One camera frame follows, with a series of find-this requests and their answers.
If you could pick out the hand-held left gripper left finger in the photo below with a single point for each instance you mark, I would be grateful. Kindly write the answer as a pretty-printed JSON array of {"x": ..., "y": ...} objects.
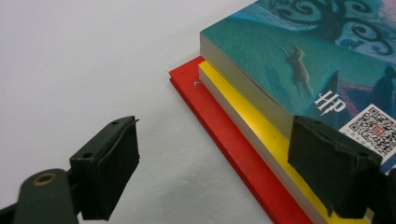
[{"x": 109, "y": 168}]

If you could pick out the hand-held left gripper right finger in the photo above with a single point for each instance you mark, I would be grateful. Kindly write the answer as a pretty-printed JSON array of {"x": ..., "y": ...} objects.
[{"x": 330, "y": 165}]

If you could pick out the yellow book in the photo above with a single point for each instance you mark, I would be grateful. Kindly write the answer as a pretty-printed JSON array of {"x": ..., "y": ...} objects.
[{"x": 249, "y": 115}]

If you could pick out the red picture book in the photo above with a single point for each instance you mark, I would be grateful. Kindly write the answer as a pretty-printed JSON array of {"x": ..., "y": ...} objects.
[{"x": 224, "y": 130}]

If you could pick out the teal illustrated book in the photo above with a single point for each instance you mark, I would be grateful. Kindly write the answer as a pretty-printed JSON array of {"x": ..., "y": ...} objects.
[{"x": 264, "y": 46}]

